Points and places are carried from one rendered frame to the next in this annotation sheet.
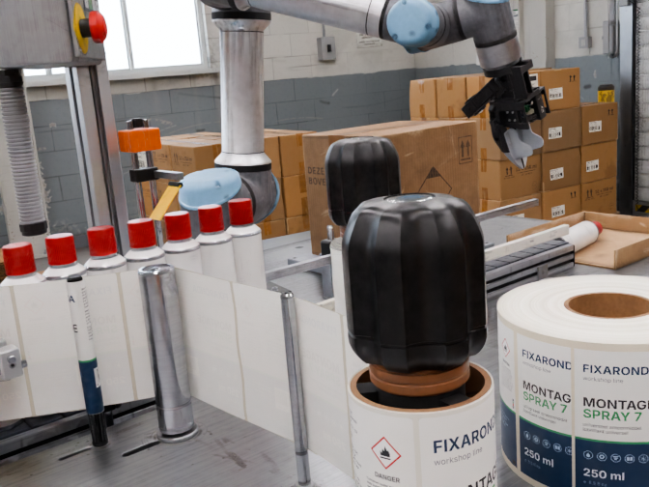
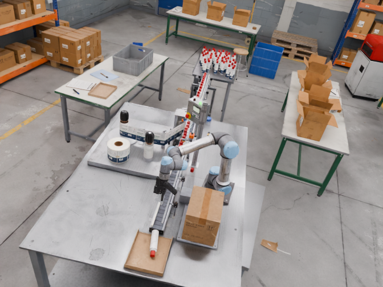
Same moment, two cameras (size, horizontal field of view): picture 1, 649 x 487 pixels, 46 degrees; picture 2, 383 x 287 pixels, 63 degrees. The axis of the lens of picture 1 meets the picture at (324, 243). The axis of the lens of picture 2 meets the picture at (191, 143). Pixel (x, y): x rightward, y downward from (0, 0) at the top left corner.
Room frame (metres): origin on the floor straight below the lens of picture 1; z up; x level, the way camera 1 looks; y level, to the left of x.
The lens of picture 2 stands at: (2.61, -1.45, 2.77)
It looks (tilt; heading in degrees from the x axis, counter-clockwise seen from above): 36 degrees down; 132
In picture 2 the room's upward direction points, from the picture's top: 10 degrees clockwise
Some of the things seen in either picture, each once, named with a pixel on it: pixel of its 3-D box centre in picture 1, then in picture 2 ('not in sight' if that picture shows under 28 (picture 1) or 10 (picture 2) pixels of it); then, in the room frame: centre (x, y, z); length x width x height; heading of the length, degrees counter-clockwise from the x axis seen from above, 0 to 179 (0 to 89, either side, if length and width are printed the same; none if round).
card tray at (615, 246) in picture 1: (598, 237); (149, 251); (1.62, -0.60, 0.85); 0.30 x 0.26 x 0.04; 128
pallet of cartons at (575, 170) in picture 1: (514, 157); not in sight; (5.19, -1.33, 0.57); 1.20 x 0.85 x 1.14; 122
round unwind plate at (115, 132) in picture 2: not in sight; (123, 136); (0.43, -0.05, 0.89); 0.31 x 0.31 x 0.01
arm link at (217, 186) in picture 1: (212, 206); (215, 175); (1.45, 0.21, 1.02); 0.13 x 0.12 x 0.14; 159
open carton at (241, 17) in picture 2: not in sight; (242, 16); (-2.13, 4.79, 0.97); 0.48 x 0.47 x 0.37; 122
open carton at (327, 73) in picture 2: not in sight; (311, 78); (0.70, 3.12, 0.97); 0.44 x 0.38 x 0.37; 35
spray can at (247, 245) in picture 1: (246, 270); not in sight; (1.07, 0.11, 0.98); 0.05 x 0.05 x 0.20
